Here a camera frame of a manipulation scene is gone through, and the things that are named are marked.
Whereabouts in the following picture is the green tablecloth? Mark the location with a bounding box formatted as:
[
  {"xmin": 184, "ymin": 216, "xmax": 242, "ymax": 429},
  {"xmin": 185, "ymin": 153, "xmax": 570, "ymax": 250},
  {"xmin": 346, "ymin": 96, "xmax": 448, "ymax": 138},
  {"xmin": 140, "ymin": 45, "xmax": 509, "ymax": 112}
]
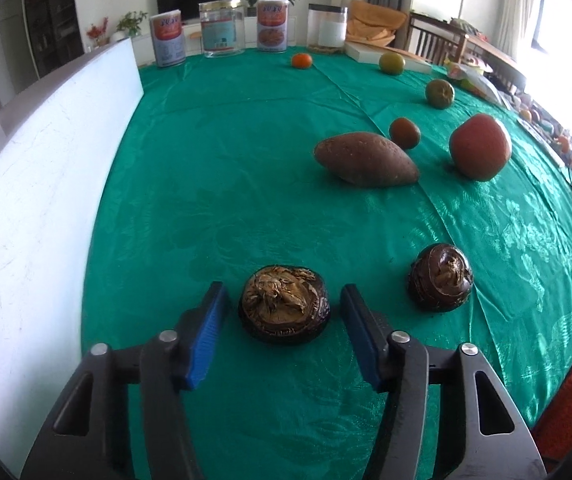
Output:
[{"xmin": 80, "ymin": 50, "xmax": 572, "ymax": 480}]

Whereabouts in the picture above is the green orange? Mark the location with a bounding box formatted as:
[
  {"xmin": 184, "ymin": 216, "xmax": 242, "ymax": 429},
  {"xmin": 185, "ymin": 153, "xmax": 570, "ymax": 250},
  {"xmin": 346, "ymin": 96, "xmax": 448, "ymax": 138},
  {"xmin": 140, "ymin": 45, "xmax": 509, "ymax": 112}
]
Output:
[{"xmin": 379, "ymin": 52, "xmax": 406, "ymax": 76}]

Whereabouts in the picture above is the tall silver tin can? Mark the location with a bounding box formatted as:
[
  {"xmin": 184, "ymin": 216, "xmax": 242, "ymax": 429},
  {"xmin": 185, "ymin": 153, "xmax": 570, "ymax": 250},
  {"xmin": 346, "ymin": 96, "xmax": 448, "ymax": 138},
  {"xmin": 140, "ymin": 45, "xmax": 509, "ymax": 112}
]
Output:
[{"xmin": 257, "ymin": 0, "xmax": 288, "ymax": 54}]

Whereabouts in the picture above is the brown sweet potato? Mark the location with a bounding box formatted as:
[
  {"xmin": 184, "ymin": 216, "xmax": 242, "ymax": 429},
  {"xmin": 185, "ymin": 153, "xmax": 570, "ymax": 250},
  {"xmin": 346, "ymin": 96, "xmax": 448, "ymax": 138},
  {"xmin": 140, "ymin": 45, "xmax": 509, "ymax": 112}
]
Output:
[{"xmin": 314, "ymin": 132, "xmax": 421, "ymax": 189}]

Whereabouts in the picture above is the wooden chair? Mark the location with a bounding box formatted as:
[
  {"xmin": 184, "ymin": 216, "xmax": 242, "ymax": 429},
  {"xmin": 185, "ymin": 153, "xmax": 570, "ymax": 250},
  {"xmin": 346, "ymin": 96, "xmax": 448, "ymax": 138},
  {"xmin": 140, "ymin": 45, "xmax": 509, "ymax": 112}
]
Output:
[{"xmin": 406, "ymin": 11, "xmax": 469, "ymax": 63}]

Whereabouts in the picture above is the orange beanbag chair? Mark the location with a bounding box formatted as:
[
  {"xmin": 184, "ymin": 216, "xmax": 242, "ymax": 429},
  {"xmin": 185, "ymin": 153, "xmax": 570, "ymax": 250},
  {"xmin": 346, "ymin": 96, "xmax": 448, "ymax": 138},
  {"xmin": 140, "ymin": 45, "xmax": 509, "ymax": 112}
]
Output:
[{"xmin": 347, "ymin": 0, "xmax": 409, "ymax": 51}]

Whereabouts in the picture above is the clear jar with blue label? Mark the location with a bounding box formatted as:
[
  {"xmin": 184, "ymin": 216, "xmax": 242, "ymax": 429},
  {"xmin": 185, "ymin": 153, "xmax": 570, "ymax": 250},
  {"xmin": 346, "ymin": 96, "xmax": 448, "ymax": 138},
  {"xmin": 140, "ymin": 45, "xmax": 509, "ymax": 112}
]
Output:
[{"xmin": 199, "ymin": 0, "xmax": 245, "ymax": 58}]

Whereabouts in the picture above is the white printed can left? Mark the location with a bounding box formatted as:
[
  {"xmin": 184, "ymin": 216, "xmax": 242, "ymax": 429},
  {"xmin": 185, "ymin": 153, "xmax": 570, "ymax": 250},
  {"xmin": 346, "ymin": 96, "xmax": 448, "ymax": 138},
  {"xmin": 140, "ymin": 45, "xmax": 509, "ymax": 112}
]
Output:
[{"xmin": 149, "ymin": 9, "xmax": 187, "ymax": 68}]

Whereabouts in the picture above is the leafy plant in white pot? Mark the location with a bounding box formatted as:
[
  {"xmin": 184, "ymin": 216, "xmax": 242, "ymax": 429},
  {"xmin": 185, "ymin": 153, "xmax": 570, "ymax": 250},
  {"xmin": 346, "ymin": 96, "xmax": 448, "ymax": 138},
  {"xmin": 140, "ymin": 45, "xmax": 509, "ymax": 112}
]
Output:
[{"xmin": 116, "ymin": 11, "xmax": 148, "ymax": 38}]

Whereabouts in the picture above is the red apple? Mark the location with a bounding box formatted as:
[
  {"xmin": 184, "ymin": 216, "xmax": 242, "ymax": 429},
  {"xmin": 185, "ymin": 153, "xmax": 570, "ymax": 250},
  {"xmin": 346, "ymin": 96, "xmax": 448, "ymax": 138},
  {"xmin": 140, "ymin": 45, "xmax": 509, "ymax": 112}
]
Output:
[{"xmin": 448, "ymin": 113, "xmax": 512, "ymax": 182}]

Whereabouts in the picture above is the wooden side table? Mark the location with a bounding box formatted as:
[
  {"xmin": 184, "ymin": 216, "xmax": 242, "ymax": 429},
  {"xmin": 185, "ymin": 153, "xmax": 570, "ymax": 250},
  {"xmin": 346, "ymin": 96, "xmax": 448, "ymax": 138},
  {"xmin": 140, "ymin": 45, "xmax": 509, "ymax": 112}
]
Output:
[{"xmin": 460, "ymin": 32, "xmax": 526, "ymax": 91}]

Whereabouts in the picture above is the dark bookshelf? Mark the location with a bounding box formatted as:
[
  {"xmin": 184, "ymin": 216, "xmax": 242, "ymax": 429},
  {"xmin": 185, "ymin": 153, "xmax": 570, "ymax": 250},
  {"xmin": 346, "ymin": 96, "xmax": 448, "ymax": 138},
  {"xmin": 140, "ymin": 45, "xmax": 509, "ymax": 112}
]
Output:
[{"xmin": 21, "ymin": 0, "xmax": 84, "ymax": 81}]

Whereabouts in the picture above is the small dark orange tangerine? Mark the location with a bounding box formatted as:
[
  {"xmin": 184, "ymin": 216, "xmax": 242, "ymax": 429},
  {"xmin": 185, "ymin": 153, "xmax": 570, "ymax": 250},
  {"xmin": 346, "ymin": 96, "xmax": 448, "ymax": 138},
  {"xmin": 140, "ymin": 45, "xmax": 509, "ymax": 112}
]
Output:
[{"xmin": 389, "ymin": 117, "xmax": 421, "ymax": 150}]

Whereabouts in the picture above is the red flower plant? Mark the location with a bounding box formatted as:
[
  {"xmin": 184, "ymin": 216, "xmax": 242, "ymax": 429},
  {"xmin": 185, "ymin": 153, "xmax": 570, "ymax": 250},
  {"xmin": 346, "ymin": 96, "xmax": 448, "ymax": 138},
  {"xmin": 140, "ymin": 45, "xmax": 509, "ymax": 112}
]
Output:
[{"xmin": 86, "ymin": 17, "xmax": 109, "ymax": 48}]

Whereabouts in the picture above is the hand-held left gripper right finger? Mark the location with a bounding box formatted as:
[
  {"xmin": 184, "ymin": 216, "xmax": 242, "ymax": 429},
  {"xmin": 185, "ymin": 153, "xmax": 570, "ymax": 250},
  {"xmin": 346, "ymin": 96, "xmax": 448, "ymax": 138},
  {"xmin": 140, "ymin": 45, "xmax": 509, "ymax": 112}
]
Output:
[{"xmin": 340, "ymin": 283, "xmax": 549, "ymax": 480}]

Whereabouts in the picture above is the white snack bag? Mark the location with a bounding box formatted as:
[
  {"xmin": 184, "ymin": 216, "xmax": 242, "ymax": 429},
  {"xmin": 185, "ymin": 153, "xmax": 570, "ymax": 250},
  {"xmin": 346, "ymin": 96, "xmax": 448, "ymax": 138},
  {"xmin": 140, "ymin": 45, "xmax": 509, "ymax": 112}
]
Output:
[{"xmin": 446, "ymin": 60, "xmax": 506, "ymax": 106}]

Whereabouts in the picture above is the clear jar with black lid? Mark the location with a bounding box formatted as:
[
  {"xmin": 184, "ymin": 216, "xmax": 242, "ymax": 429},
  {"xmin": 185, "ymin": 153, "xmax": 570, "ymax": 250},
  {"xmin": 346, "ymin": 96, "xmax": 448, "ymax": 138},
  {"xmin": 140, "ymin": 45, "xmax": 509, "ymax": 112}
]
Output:
[{"xmin": 308, "ymin": 4, "xmax": 348, "ymax": 53}]

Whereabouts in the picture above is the round dark brown water chestnut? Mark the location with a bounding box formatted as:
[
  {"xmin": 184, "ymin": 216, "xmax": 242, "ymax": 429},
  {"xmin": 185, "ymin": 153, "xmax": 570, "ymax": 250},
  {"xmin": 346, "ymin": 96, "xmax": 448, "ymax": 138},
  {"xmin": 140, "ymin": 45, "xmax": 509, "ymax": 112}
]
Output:
[{"xmin": 407, "ymin": 243, "xmax": 474, "ymax": 314}]

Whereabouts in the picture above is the brownish green tangerine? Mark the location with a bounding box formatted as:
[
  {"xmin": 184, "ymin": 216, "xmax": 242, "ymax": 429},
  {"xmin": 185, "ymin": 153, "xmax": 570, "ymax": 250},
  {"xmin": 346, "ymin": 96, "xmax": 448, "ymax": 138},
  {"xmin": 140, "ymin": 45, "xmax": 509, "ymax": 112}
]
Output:
[{"xmin": 426, "ymin": 79, "xmax": 455, "ymax": 109}]

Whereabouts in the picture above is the white book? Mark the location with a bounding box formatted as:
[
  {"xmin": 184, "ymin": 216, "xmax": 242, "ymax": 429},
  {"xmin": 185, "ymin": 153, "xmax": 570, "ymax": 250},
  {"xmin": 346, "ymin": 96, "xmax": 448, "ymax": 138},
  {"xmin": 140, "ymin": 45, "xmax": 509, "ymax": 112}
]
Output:
[{"xmin": 344, "ymin": 41, "xmax": 432, "ymax": 73}]

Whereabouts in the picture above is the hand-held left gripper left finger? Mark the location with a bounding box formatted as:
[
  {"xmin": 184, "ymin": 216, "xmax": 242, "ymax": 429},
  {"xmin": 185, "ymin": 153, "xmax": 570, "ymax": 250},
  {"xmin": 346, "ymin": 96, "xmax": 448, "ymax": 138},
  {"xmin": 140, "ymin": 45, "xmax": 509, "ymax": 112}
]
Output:
[{"xmin": 20, "ymin": 281, "xmax": 231, "ymax": 480}]

